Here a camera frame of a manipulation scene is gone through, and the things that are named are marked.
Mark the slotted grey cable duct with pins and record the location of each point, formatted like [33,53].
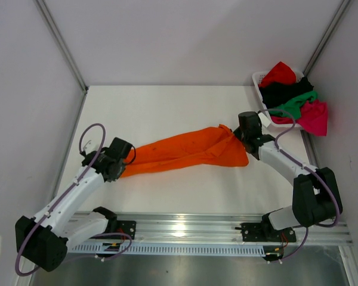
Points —
[234,250]

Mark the green t shirt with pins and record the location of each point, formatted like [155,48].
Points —
[292,108]

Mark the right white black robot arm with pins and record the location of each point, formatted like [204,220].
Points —
[316,199]

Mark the red t shirt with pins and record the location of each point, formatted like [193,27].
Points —
[280,73]

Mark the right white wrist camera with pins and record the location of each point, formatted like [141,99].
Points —
[266,123]

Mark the orange t shirt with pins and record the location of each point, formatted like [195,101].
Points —
[216,146]

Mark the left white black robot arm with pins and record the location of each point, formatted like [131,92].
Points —
[46,237]

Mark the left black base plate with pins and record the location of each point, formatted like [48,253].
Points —
[119,230]

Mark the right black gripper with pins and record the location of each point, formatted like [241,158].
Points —
[238,133]

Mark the black t shirt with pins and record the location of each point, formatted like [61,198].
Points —
[276,93]

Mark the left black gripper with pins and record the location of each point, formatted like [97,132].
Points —
[115,178]

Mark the magenta t shirt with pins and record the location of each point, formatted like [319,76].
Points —
[314,118]

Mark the aluminium mounting rail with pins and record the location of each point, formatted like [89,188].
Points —
[195,228]

